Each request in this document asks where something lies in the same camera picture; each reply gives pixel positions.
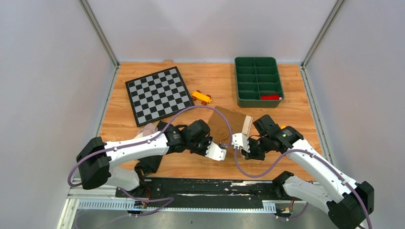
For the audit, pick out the aluminium front rail frame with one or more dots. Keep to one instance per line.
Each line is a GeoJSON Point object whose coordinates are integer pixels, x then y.
{"type": "Point", "coordinates": [113, 198]}

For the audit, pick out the black white chessboard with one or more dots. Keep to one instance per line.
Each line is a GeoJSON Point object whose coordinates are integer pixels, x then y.
{"type": "Point", "coordinates": [158, 95]}

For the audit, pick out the pink underwear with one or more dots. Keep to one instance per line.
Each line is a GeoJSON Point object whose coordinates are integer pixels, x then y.
{"type": "Point", "coordinates": [148, 129]}

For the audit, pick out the yellow toy brick car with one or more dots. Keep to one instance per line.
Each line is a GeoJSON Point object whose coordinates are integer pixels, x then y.
{"type": "Point", "coordinates": [203, 98]}

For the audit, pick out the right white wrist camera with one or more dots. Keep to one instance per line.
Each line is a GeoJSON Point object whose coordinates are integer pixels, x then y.
{"type": "Point", "coordinates": [240, 141]}

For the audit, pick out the red item in tray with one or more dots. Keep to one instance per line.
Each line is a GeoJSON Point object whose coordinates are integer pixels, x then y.
{"type": "Point", "coordinates": [271, 97]}

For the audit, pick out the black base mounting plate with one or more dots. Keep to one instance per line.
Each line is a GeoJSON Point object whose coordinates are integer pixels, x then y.
{"type": "Point", "coordinates": [160, 187]}

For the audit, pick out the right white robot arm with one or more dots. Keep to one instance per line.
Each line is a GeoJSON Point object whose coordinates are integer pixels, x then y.
{"type": "Point", "coordinates": [347, 202]}

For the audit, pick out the left aluminium corner post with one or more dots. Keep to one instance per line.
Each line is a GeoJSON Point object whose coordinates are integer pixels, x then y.
{"type": "Point", "coordinates": [99, 32]}

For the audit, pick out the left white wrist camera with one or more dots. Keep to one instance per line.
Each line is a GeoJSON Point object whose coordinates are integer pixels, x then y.
{"type": "Point", "coordinates": [215, 152]}

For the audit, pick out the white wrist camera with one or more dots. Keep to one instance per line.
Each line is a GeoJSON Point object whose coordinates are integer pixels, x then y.
{"type": "Point", "coordinates": [240, 141]}
{"type": "Point", "coordinates": [215, 152]}

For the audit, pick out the aluminium corner post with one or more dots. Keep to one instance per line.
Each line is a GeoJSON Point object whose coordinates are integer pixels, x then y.
{"type": "Point", "coordinates": [323, 31]}
{"type": "Point", "coordinates": [99, 32]}

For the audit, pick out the black pinstriped underwear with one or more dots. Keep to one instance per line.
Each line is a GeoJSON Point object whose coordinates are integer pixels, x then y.
{"type": "Point", "coordinates": [150, 164]}

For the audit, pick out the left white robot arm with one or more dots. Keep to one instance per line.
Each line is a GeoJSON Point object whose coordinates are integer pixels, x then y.
{"type": "Point", "coordinates": [98, 163]}

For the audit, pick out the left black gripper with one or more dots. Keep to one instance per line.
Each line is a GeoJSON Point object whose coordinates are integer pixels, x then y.
{"type": "Point", "coordinates": [207, 140]}

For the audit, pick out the green compartment tray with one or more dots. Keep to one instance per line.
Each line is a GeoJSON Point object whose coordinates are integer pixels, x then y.
{"type": "Point", "coordinates": [256, 76]}

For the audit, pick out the right aluminium corner post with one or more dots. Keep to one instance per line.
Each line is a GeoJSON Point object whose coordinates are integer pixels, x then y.
{"type": "Point", "coordinates": [323, 31]}

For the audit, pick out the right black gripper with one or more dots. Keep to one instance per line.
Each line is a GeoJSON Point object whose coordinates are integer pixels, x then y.
{"type": "Point", "coordinates": [251, 155]}

